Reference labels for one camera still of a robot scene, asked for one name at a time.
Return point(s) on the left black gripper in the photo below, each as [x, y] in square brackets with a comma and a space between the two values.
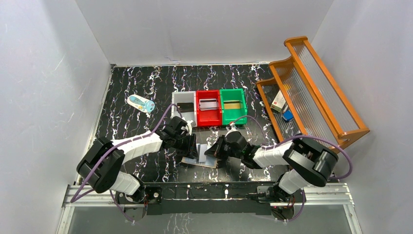
[186, 144]

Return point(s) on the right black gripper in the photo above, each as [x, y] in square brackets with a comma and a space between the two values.
[216, 149]

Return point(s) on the white grey card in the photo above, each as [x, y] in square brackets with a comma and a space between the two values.
[201, 150]

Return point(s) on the grey cards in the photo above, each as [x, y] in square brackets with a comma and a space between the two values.
[208, 104]

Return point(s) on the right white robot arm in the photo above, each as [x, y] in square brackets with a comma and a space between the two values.
[312, 163]

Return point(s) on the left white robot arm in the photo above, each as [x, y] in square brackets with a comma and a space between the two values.
[101, 165]

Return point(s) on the black card in white bin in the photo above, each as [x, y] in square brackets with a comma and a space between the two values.
[185, 107]

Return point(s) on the gold card in green bin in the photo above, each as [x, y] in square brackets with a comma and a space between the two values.
[232, 104]

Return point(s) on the red plastic bin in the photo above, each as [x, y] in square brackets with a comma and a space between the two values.
[209, 118]

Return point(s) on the green plastic bin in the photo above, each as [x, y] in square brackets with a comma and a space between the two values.
[229, 116]

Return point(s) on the white plastic bin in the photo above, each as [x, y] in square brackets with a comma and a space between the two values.
[187, 96]

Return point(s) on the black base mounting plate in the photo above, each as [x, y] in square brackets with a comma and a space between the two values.
[259, 198]

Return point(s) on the oval white blue package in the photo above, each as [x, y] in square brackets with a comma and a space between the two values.
[140, 103]

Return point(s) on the blue small object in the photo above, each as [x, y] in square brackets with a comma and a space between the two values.
[287, 116]

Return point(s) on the white red small box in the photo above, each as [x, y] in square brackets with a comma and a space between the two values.
[278, 102]

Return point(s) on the orange wooden shelf rack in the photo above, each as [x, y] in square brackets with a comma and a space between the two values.
[319, 106]

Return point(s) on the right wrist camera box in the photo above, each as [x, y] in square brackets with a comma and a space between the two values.
[231, 128]

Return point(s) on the aluminium frame rail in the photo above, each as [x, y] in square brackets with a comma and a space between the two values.
[326, 210]

